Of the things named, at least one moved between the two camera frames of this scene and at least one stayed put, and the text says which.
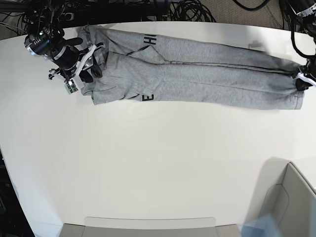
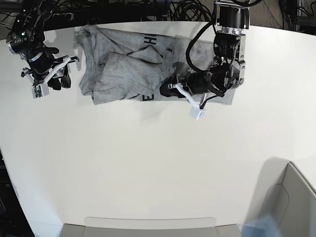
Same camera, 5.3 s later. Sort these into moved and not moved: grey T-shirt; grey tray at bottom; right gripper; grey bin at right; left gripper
Moved: grey T-shirt; left gripper; right gripper
Not moved: grey tray at bottom; grey bin at right
